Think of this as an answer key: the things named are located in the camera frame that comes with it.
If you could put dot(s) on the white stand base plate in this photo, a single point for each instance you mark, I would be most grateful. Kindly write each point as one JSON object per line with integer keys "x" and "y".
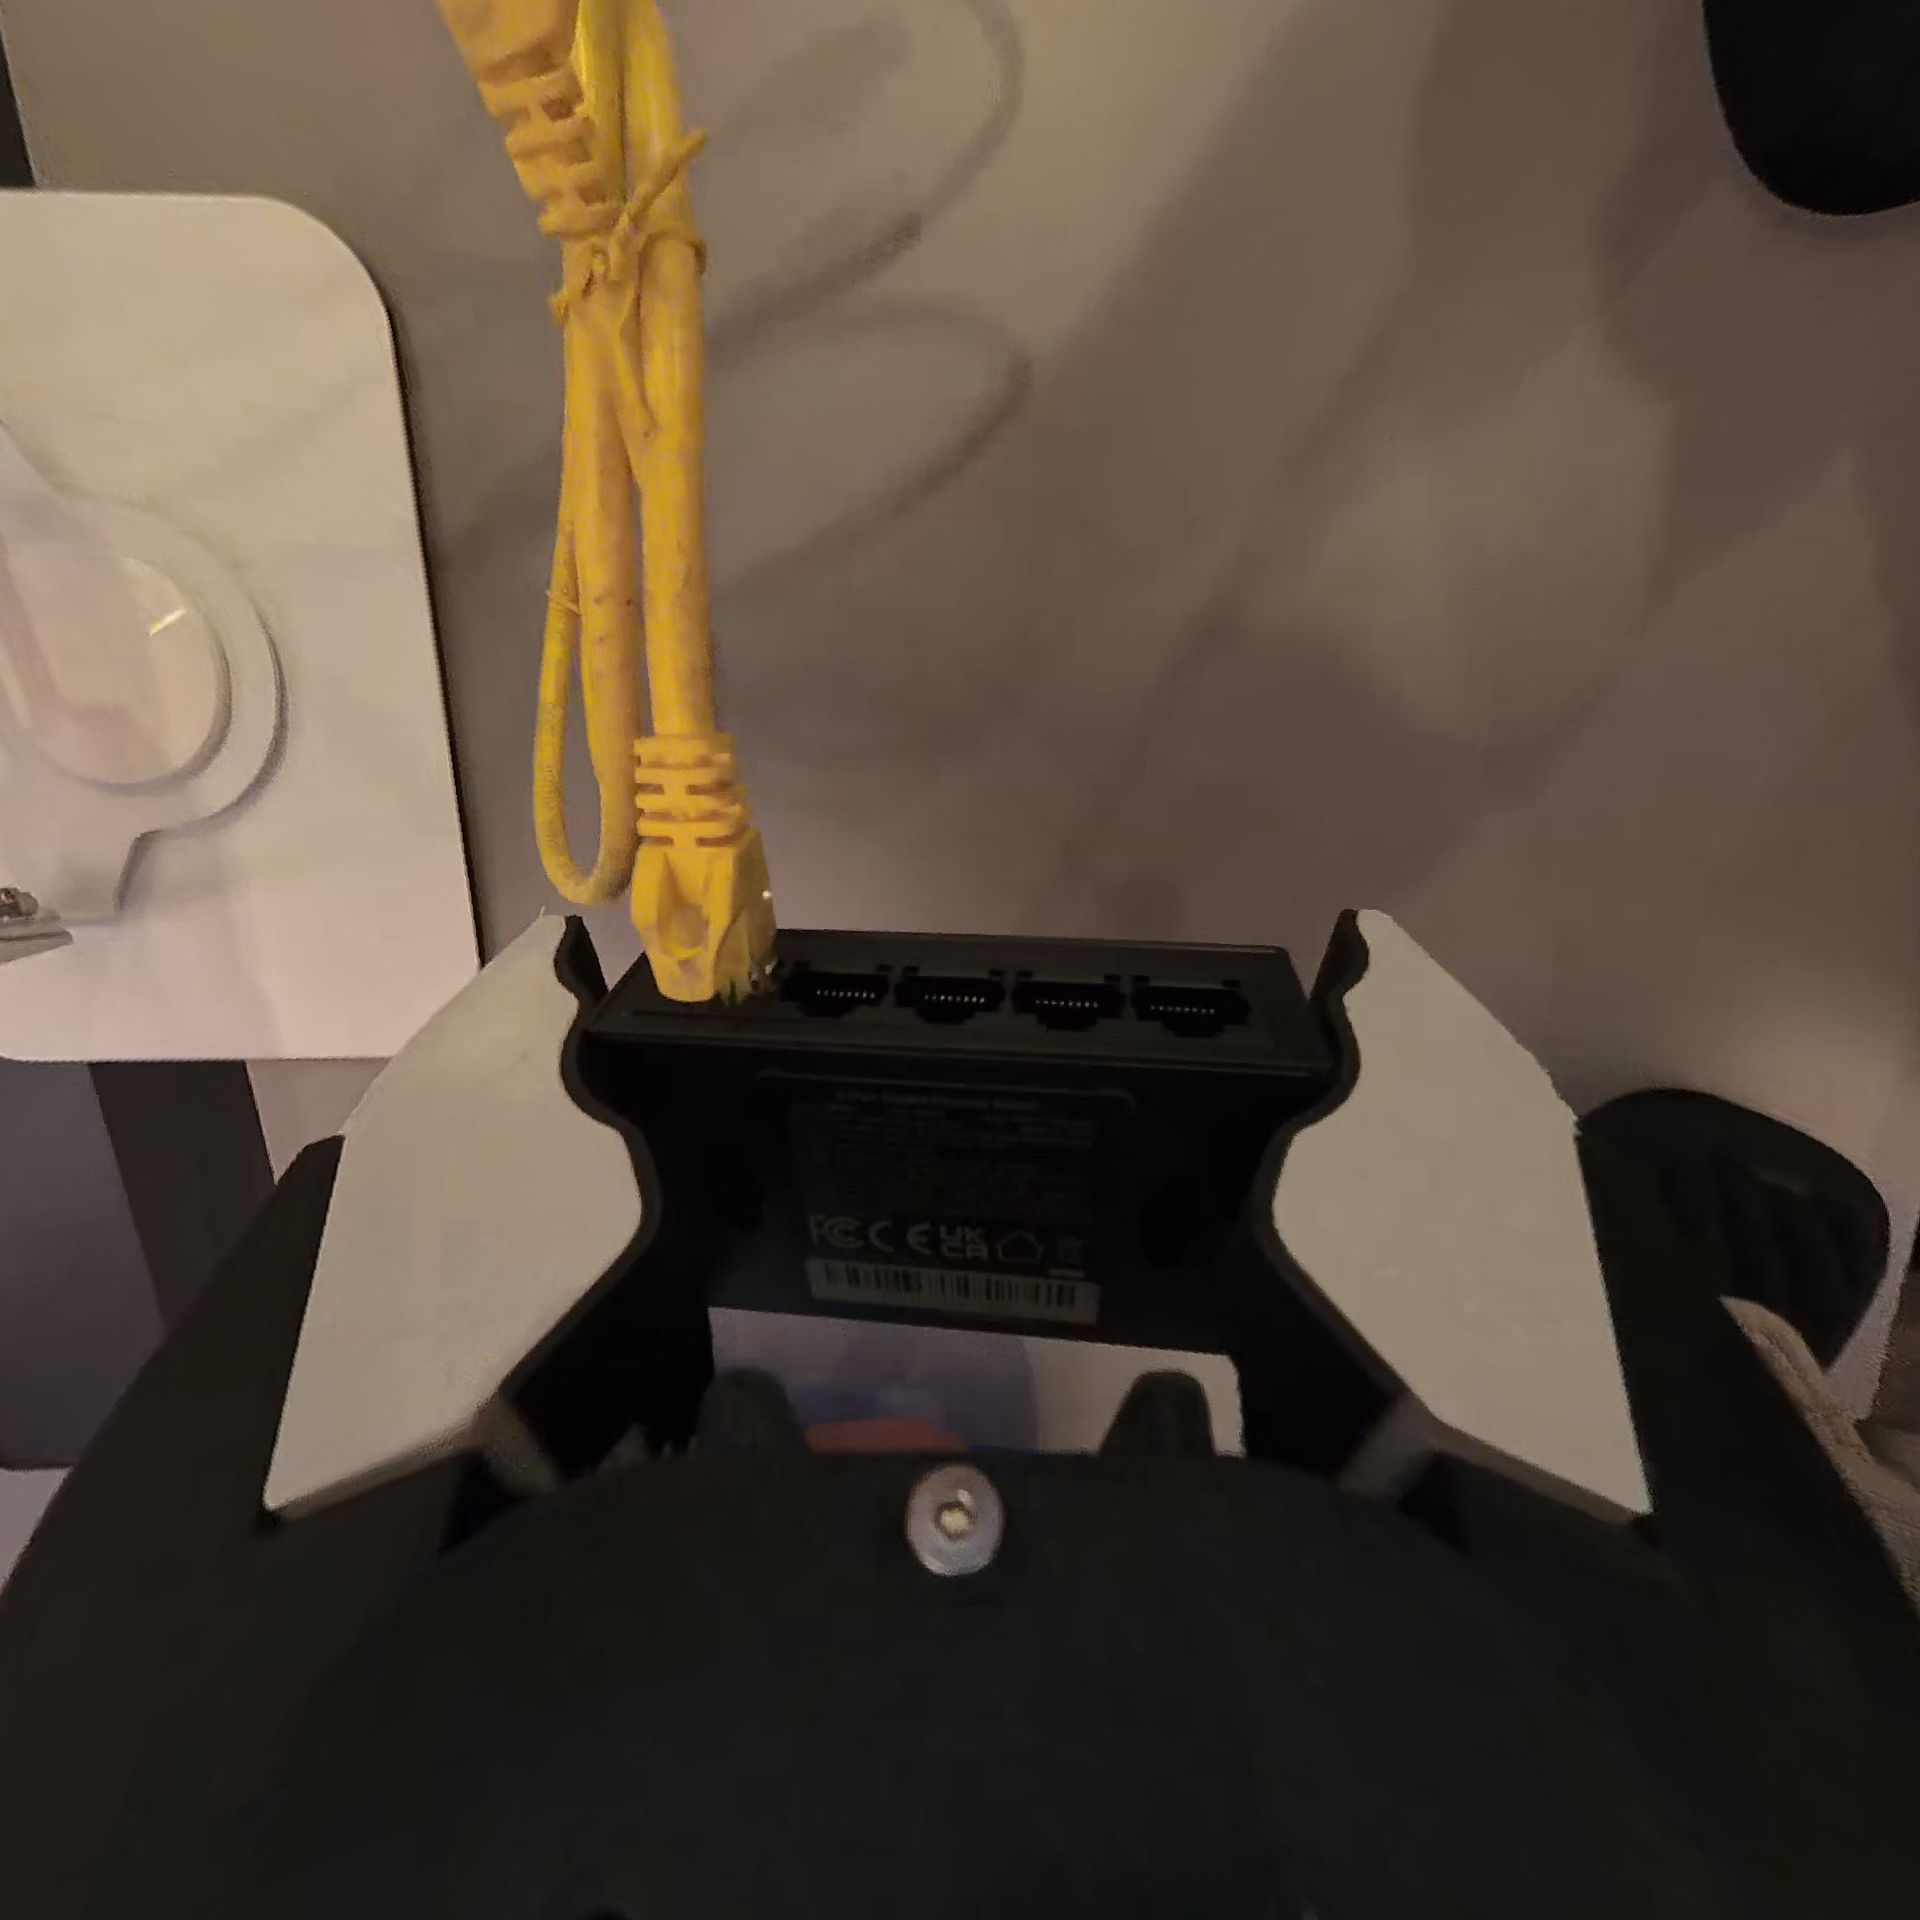
{"x": 301, "y": 631}

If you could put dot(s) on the person's left hand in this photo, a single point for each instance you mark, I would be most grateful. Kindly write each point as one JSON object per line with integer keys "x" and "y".
{"x": 885, "y": 1436}

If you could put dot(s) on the black rounded object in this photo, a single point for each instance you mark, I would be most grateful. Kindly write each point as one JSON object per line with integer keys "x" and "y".
{"x": 1740, "y": 1201}
{"x": 1830, "y": 90}

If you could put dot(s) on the black ethernet switch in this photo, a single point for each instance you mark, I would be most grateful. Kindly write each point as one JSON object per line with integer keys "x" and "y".
{"x": 961, "y": 1140}

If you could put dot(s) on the pale cloth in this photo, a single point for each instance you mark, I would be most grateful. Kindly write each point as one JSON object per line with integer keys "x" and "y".
{"x": 1844, "y": 1441}

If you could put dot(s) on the yellow twist tie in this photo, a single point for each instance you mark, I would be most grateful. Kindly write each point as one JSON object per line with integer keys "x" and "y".
{"x": 631, "y": 224}

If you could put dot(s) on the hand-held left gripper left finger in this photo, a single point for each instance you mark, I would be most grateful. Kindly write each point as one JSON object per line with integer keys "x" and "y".
{"x": 451, "y": 1201}

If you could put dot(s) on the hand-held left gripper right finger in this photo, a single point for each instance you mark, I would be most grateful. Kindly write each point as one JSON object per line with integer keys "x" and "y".
{"x": 1441, "y": 1201}

